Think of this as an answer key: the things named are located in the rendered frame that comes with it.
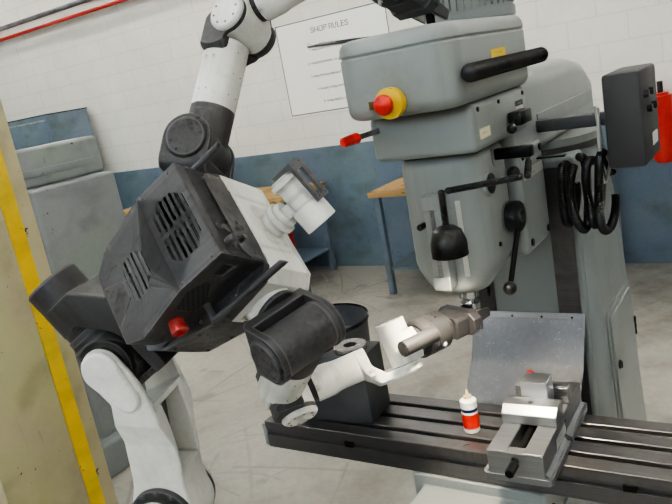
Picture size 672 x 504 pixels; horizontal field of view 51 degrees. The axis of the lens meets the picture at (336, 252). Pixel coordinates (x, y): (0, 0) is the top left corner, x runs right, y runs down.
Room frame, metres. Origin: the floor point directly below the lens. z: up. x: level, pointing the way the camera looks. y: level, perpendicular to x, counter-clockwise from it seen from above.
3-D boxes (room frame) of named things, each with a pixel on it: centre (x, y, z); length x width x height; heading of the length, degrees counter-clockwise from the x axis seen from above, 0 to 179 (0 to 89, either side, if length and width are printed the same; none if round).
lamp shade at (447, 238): (1.33, -0.22, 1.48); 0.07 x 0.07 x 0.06
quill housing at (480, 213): (1.58, -0.29, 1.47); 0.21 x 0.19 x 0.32; 55
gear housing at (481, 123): (1.61, -0.31, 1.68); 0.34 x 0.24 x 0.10; 145
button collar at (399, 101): (1.38, -0.16, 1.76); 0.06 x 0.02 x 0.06; 55
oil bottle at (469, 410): (1.57, -0.25, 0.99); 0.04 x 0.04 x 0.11
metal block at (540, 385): (1.49, -0.40, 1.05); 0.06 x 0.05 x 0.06; 57
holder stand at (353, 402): (1.80, 0.05, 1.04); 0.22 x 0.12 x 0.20; 60
